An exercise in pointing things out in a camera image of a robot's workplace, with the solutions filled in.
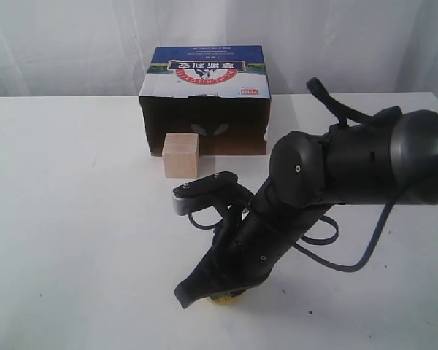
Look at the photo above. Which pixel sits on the light wooden cube block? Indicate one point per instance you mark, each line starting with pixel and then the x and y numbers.
pixel 180 155

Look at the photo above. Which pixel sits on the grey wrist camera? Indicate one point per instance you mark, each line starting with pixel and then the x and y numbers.
pixel 196 195

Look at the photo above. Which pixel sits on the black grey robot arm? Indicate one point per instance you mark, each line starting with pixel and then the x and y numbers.
pixel 389 159

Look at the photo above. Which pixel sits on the yellow tennis ball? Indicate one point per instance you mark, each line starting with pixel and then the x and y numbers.
pixel 226 299

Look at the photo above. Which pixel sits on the blue white milk carton box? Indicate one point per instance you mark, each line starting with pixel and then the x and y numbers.
pixel 220 93

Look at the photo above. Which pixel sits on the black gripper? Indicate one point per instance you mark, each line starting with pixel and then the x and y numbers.
pixel 247 258

